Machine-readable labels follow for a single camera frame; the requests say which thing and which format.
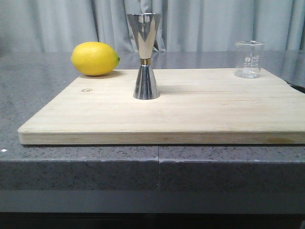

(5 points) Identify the steel double jigger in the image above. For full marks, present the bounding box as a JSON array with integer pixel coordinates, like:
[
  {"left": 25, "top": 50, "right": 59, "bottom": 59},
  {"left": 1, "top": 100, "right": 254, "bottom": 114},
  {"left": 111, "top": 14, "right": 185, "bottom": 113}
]
[{"left": 127, "top": 13, "right": 161, "bottom": 100}]

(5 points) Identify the clear glass beaker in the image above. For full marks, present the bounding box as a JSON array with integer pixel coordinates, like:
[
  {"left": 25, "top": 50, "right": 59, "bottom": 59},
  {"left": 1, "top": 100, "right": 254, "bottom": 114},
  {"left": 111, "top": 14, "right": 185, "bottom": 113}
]
[{"left": 234, "top": 41, "right": 265, "bottom": 79}]

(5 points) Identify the wooden cutting board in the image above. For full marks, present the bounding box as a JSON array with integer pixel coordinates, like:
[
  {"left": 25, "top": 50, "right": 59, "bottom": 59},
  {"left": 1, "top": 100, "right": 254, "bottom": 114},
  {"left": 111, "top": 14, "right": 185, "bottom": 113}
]
[{"left": 18, "top": 68, "right": 305, "bottom": 145}]

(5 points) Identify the yellow lemon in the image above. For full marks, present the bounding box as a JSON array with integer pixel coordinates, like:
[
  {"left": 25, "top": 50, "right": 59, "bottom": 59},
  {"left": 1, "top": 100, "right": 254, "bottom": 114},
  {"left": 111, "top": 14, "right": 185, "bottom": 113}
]
[{"left": 71, "top": 42, "right": 120, "bottom": 76}]

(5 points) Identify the black metal board handle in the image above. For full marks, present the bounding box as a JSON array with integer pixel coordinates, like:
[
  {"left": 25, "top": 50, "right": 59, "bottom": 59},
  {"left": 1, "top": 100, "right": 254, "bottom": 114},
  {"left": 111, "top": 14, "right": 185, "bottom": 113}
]
[{"left": 286, "top": 81, "right": 305, "bottom": 93}]

